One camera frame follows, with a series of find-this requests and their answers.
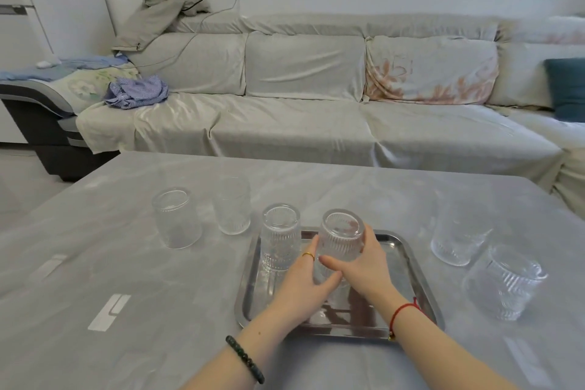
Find person's right hand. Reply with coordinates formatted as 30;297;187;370
318;221;414;313

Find person's left hand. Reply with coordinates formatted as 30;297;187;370
265;238;342;333

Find ribbed clear glass cup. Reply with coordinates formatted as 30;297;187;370
151;187;203;250
315;209;365;310
212;177;252;235
463;244;548;322
260;203;302;272
430;201;494;267

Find person's right forearm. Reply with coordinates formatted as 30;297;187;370
371;296;519;390

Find person's left forearm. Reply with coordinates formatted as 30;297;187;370
180;310;304;390

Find stainless steel tray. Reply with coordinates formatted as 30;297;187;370
234;226;445;343

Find grey covered sofa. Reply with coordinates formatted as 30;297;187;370
0;12;585;221

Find floral cushion cover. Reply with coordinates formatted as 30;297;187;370
364;35;500;105

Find blue striped cloth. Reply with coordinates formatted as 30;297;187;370
104;75;170;110

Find teal cushion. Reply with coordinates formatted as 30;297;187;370
544;58;585;123

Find khaki jacket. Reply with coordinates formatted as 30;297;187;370
111;0;212;53

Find floral blanket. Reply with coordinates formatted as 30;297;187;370
0;52;139;117

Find white cabinet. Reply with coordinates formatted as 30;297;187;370
0;0;116;144

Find red string bracelet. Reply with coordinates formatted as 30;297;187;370
388;297;426;341

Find black bead bracelet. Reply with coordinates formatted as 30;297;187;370
225;335;265;385

